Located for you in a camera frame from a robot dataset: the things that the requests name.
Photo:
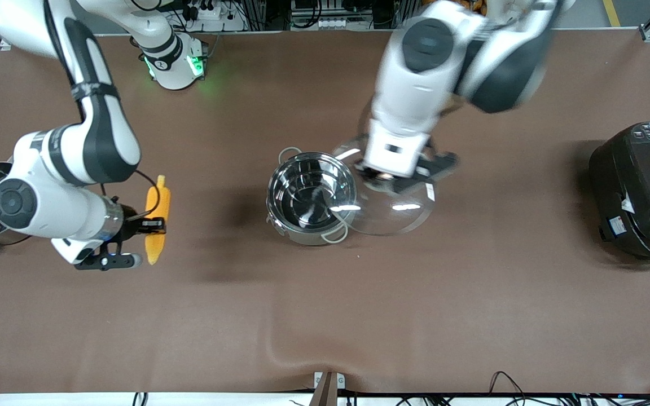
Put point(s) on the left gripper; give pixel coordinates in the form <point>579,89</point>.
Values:
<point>411,183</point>

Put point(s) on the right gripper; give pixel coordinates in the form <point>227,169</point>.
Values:
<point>129,221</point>

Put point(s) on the yellow corn cob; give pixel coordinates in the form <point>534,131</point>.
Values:
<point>158,194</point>

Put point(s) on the glass pot lid with knob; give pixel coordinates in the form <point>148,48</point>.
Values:
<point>392,217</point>

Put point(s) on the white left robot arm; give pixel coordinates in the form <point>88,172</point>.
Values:
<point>415,84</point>

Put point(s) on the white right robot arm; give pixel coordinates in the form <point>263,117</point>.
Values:
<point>105,141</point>

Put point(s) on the stainless steel cooking pot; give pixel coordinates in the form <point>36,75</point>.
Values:
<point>302,197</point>

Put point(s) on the brown table mat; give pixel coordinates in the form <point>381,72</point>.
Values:
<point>325,316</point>

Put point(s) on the white slim power strip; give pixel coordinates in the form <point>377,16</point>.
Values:
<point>332,23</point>

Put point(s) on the pile of orange snacks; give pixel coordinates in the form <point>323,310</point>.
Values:
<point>476,4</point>

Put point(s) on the white power strip with plugs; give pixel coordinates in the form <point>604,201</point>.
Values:
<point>206,12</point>

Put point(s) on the black rice cooker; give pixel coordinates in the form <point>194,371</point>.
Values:
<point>641,192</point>

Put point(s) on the metal table edge bracket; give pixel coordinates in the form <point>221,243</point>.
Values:
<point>328,380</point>

